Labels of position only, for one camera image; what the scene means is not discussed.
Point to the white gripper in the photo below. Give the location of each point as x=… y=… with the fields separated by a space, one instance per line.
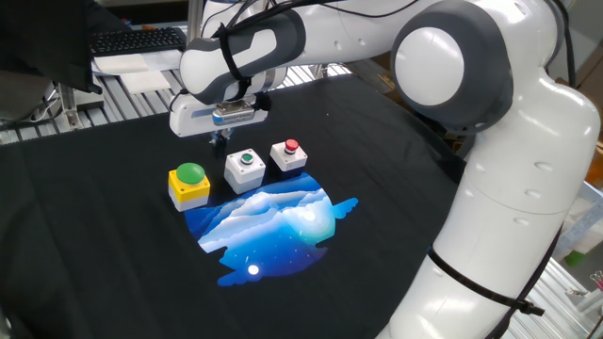
x=188 y=117

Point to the white box small green button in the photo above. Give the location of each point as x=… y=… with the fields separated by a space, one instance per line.
x=242 y=176

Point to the white box red button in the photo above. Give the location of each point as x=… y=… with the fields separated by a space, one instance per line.
x=287 y=160

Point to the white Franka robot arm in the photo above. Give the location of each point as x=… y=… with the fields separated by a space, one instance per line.
x=509 y=188

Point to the yellow box large green button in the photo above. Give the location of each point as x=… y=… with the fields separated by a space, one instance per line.
x=188 y=190

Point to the white foam pad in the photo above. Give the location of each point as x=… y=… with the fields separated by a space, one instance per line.
x=143 y=82

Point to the white paper sheet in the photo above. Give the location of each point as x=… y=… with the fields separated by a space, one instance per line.
x=160 y=60

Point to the black computer keyboard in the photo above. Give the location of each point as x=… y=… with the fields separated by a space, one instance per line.
x=136 y=41

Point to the black cloth blue print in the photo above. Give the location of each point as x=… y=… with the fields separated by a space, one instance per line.
x=94 y=235

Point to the black fabric cover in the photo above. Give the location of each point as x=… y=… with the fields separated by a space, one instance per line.
x=42 y=37

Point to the green plastic object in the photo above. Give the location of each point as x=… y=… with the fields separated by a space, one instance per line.
x=575 y=258

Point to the small binder clip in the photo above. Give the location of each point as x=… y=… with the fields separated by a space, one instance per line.
x=597 y=279

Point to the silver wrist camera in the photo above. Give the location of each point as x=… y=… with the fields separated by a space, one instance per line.
x=233 y=113

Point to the aluminium frame post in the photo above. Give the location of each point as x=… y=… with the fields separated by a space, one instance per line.
x=194 y=19

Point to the small aluminium bracket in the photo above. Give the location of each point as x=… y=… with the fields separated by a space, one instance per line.
x=68 y=106

